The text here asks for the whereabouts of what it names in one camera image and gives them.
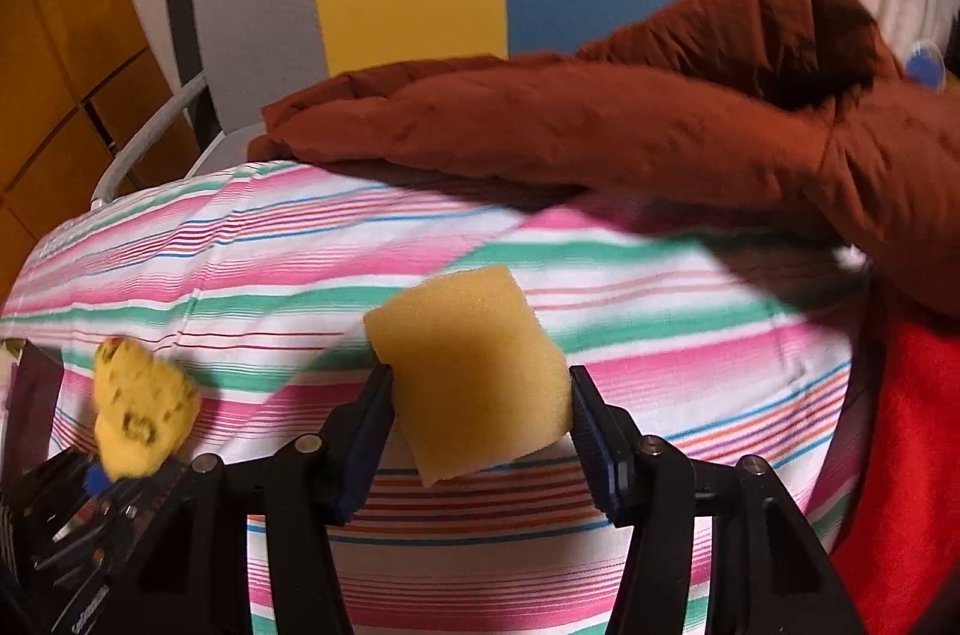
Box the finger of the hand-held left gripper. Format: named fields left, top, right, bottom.
left=71, top=451, right=132, bottom=508

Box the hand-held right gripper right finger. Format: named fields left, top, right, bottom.
left=568, top=365, right=847, bottom=635

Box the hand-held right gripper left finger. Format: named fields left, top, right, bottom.
left=131, top=363, right=396, bottom=635

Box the gold tin container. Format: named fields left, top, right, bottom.
left=0, top=335, right=67, bottom=464

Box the yellow sponge block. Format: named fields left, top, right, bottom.
left=364, top=264, right=569, bottom=487

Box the striped bed sheet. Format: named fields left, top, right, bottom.
left=0, top=159, right=875, bottom=635

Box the red cloth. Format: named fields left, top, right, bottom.
left=851, top=305, right=960, bottom=635

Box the rust brown jacket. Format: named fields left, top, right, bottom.
left=247, top=0, right=960, bottom=314

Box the wooden wardrobe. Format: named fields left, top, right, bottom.
left=0, top=0, right=200, bottom=276

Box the black rolled mat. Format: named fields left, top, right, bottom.
left=161, top=0, right=218, bottom=149

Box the blue round disc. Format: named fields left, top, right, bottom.
left=904, top=43, right=944, bottom=92

